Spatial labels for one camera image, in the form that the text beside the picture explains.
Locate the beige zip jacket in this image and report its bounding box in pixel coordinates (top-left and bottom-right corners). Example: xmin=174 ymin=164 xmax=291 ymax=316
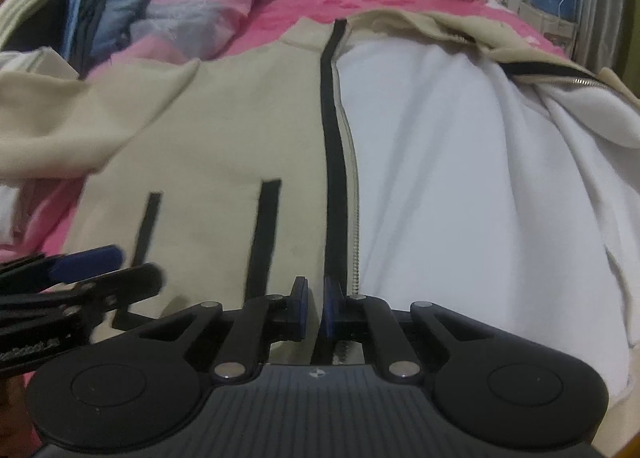
xmin=0 ymin=8 xmax=640 ymax=399

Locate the grey curtain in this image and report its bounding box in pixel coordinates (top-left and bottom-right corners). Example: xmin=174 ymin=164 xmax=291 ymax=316
xmin=567 ymin=0 xmax=631 ymax=76

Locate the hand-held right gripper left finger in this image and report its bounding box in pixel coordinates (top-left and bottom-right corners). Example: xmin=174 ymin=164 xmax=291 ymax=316
xmin=135 ymin=277 xmax=311 ymax=384

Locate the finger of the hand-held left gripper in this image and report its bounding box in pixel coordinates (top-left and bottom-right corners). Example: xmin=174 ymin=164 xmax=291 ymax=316
xmin=60 ymin=263 xmax=168 ymax=334
xmin=0 ymin=244 xmax=126 ymax=291

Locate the pink floral blanket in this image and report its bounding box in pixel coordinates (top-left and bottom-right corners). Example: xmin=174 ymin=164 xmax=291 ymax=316
xmin=0 ymin=0 xmax=573 ymax=289

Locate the black folded garment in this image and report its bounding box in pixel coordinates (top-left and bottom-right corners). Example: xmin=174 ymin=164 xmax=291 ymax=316
xmin=10 ymin=0 xmax=76 ymax=56

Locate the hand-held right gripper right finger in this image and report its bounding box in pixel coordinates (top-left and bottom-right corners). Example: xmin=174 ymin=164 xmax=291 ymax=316
xmin=322 ymin=277 xmax=496 ymax=384

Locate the light blue folded garment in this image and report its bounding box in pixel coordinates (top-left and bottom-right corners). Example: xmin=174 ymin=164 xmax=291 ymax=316
xmin=65 ymin=0 xmax=98 ymax=62

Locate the navy folded garment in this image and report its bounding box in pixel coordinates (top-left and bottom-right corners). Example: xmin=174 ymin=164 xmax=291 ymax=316
xmin=80 ymin=0 xmax=113 ymax=74

